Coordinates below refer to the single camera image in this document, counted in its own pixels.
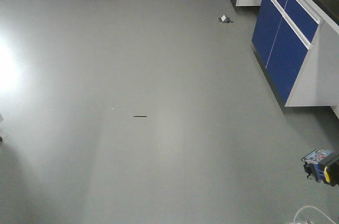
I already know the yellow mushroom push button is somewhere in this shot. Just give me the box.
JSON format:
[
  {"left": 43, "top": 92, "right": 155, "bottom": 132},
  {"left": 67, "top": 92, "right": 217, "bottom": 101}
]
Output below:
[{"left": 301, "top": 149, "right": 338, "bottom": 186}]

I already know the floor socket box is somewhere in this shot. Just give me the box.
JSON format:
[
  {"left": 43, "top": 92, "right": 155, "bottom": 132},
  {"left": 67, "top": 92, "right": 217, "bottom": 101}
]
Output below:
[{"left": 218, "top": 15, "right": 233, "bottom": 23}]

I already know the blue lab cabinet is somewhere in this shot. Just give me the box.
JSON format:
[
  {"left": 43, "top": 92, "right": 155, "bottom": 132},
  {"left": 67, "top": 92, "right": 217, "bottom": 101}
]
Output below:
[{"left": 252, "top": 0, "right": 338, "bottom": 107}]

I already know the white cable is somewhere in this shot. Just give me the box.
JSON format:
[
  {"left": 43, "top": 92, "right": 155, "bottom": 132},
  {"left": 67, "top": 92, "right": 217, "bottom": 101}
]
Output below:
[{"left": 292, "top": 205, "right": 336, "bottom": 224}]

